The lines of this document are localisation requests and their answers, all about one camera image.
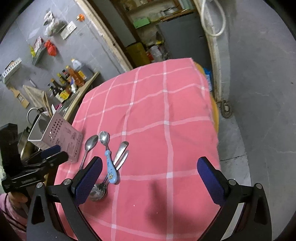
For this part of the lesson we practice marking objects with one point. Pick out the orange wall hook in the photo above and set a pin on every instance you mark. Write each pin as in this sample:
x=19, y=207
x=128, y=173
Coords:
x=80, y=18

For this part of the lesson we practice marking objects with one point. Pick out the steel spoon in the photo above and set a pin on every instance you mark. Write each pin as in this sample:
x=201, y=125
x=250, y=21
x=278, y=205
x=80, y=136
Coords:
x=89, y=145

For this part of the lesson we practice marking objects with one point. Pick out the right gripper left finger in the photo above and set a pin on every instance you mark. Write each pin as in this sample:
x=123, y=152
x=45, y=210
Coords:
x=44, y=222

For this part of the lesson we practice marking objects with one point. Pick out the white wall basket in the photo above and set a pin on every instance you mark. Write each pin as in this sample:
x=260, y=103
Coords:
x=10, y=70

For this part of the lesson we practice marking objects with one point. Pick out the orange oil bottle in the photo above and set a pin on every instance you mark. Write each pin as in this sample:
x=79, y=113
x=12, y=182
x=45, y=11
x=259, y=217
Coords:
x=77, y=78

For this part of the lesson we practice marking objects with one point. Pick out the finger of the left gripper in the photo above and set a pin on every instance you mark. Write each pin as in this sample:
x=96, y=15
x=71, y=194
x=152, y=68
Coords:
x=50, y=151
x=52, y=158

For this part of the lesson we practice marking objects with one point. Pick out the hanging beige dishcloth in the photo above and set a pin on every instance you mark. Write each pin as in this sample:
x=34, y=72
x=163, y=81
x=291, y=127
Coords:
x=39, y=98

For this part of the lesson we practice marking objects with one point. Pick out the yellow label sauce bottle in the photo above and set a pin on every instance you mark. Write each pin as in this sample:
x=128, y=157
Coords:
x=63, y=93

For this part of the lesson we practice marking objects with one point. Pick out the person's left hand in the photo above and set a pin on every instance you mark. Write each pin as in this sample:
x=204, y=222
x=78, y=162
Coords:
x=17, y=200

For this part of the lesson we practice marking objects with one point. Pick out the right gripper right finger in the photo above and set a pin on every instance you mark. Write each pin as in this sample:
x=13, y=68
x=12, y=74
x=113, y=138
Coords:
x=254, y=222

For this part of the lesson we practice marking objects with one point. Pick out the hanging bag of dried goods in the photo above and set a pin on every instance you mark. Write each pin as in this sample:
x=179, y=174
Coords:
x=53, y=25

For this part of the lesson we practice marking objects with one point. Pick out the red plastic bag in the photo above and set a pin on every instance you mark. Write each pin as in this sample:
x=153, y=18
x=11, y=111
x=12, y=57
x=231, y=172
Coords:
x=51, y=48

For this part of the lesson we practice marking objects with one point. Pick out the green box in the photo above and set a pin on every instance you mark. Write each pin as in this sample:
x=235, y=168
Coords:
x=141, y=22

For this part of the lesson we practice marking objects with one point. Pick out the pink checkered tablecloth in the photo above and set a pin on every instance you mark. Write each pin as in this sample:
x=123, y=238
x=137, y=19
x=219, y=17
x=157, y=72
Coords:
x=164, y=111

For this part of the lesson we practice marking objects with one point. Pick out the dark soy sauce bottle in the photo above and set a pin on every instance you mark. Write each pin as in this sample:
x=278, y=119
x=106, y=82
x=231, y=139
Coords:
x=55, y=93

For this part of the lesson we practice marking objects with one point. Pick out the large oil bottle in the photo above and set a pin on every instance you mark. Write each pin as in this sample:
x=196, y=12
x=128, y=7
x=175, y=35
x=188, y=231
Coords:
x=83, y=71

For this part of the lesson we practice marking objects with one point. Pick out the grey wall rack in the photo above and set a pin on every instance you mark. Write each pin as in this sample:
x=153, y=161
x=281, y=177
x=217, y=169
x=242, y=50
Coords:
x=38, y=55

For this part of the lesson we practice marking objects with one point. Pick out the blue handled child spoon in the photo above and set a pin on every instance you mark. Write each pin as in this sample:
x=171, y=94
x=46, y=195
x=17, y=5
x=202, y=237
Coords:
x=112, y=176

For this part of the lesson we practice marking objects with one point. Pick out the white wall socket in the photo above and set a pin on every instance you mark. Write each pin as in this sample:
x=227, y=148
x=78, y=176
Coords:
x=68, y=30

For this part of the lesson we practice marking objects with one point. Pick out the grey metal cabinet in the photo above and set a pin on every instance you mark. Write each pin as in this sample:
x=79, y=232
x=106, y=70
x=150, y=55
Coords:
x=185, y=38

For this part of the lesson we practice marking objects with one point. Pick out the yellow gas cylinder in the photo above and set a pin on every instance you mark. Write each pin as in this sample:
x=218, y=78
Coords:
x=138, y=54

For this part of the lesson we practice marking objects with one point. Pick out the white perforated utensil holder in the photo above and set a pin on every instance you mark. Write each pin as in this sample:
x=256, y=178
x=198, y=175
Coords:
x=57, y=132

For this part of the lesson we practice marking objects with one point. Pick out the wooden countertop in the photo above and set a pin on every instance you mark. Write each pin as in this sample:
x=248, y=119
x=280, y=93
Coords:
x=79, y=95

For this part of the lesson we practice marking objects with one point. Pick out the chrome faucet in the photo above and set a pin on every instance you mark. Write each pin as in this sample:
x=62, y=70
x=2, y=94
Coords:
x=33, y=114

